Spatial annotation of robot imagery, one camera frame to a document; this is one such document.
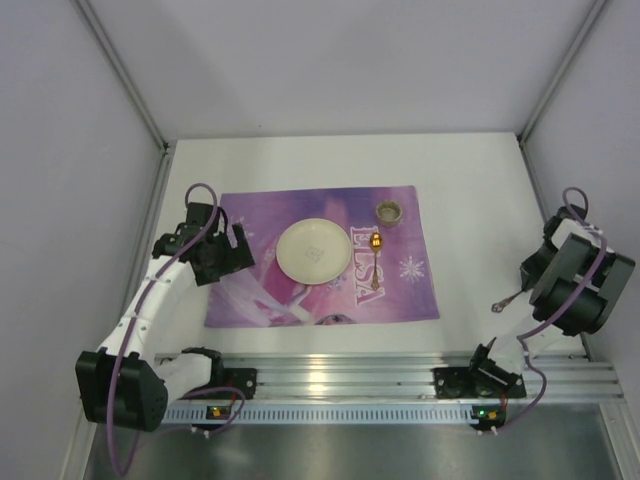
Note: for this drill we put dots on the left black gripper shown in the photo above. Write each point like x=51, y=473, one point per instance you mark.
x=239, y=248

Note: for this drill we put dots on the cream round plate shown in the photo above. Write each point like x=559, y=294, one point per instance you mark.
x=313, y=251

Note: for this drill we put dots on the purple Elsa placemat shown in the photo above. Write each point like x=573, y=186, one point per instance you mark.
x=263, y=296

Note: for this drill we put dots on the gold spoon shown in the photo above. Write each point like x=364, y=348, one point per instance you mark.
x=376, y=244

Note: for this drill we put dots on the small glass cup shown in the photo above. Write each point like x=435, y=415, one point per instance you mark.
x=389, y=213

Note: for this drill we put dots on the purple metallic fork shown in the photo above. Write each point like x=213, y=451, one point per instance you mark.
x=499, y=306

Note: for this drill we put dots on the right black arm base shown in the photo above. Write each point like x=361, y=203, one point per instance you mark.
x=457, y=383

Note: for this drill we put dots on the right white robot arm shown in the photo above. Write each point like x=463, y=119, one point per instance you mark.
x=574, y=280

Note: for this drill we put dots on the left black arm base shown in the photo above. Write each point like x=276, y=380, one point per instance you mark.
x=229, y=386

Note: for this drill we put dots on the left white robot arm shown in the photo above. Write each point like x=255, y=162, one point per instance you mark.
x=120, y=383

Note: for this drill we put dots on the perforated grey cable duct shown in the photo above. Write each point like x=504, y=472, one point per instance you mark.
x=349, y=414

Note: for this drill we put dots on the left aluminium frame post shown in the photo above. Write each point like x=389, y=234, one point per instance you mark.
x=117, y=65

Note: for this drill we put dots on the aluminium frame post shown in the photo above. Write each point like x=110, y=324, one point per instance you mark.
x=117, y=65
x=578, y=42

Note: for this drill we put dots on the aluminium mounting rail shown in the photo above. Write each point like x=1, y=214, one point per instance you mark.
x=335, y=377

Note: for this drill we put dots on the right aluminium frame post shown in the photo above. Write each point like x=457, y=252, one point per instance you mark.
x=578, y=42

